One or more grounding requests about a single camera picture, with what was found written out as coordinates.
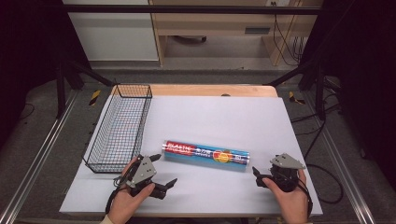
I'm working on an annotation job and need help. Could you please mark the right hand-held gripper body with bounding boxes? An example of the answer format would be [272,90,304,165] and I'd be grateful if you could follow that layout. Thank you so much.
[264,152,307,193]

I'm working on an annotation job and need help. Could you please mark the blue plastic wrap box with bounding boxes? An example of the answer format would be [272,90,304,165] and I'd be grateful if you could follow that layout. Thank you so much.
[161,140,251,173]

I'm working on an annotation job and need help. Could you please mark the white table mat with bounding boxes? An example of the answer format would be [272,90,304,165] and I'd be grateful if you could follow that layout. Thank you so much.
[58,95,324,217]

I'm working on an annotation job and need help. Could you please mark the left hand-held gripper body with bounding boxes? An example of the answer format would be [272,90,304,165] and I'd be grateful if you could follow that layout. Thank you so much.
[124,154,167,201]

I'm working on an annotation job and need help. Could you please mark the aluminium floor rail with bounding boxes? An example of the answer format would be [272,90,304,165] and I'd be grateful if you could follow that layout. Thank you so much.
[303,91,379,224]
[0,89,79,224]

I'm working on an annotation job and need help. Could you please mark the black curtain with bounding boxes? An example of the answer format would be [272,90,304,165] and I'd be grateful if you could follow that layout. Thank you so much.
[0,0,92,148]
[301,0,396,183]

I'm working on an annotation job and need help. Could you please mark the black metal stand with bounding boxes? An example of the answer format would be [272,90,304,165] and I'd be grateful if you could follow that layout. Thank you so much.
[266,58,329,121]
[55,58,115,119]

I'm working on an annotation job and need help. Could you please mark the wooden desk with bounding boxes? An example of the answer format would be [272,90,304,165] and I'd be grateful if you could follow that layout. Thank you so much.
[148,0,325,67]

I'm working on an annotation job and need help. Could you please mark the person's left hand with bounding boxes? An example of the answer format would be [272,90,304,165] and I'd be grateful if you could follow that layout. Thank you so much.
[106,157,156,224]

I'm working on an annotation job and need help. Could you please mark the yellow black floor tape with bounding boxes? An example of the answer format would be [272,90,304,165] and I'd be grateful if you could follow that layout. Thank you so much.
[88,89,102,106]
[288,91,306,105]

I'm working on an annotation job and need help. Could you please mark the wooden table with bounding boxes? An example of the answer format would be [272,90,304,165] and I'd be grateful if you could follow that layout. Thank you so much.
[110,83,279,98]

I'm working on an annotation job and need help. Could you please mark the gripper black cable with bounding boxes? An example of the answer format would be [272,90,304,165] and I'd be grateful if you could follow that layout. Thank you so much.
[105,175,133,216]
[296,178,314,219]

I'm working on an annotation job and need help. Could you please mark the black floor cable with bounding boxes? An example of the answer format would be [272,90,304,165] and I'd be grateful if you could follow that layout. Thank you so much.
[290,102,346,205]

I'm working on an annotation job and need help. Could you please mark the black horizontal bar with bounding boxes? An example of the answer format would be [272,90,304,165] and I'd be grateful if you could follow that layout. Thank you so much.
[61,4,323,16]

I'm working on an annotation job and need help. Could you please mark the black hanging cables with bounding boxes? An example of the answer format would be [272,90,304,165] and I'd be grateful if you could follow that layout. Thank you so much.
[271,1,306,66]

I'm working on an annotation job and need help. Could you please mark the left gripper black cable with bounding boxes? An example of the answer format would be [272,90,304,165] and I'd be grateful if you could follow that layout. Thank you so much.
[105,175,133,216]

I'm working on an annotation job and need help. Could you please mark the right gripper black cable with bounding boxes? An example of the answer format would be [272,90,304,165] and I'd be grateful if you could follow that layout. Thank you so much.
[296,178,314,219]

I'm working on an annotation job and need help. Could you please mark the person's right hand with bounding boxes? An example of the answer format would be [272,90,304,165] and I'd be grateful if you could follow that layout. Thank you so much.
[262,169,309,224]

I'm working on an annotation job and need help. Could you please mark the white cabinet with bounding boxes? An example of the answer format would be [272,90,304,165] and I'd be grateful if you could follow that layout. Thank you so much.
[62,0,160,63]

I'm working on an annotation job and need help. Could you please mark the black wire basket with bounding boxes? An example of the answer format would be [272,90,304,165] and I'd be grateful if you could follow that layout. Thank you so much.
[81,83,154,175]

